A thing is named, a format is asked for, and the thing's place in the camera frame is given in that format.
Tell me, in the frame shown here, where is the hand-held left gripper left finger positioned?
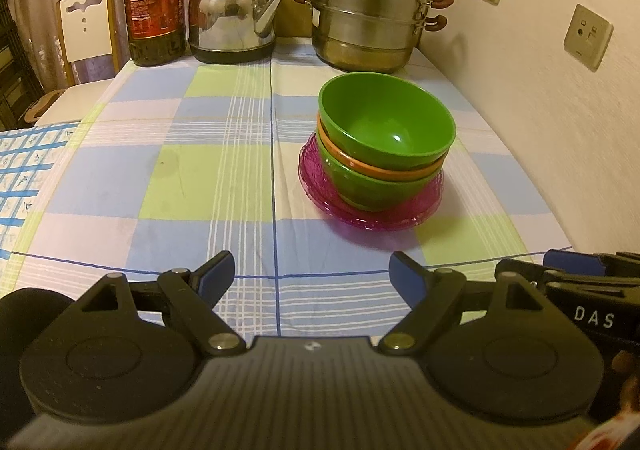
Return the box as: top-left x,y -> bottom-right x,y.
75,250 -> 247,357

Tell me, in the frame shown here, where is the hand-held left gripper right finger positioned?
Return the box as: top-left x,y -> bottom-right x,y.
378,251 -> 566,356

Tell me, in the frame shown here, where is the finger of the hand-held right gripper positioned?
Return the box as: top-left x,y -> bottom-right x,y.
495,258 -> 548,287
543,250 -> 640,281

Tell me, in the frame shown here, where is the pink transparent plate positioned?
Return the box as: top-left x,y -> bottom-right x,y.
299,140 -> 445,226
300,150 -> 443,232
300,132 -> 445,218

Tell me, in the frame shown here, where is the green bowl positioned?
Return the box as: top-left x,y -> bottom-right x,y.
318,71 -> 457,170
315,132 -> 445,212

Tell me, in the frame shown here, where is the orange bowl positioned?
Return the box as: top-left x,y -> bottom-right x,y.
315,111 -> 447,182

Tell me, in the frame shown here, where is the person's right hand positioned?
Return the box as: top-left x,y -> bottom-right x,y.
607,350 -> 640,413

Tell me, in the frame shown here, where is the checked tablecloth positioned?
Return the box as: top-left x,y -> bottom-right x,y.
0,37 -> 576,341

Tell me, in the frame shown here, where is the blue white checked cloth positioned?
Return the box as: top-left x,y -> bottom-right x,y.
0,122 -> 83,261

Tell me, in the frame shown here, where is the steel kettle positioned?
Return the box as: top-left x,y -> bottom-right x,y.
186,0 -> 290,65

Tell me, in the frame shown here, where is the steel steamer pot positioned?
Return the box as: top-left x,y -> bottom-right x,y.
290,0 -> 456,73

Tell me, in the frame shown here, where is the white chair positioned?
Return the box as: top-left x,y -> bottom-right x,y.
25,0 -> 121,126

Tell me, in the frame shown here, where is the dark shelf rack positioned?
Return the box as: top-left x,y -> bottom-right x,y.
0,0 -> 46,131

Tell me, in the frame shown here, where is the wall outlet plate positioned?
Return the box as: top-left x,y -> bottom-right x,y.
563,4 -> 614,73

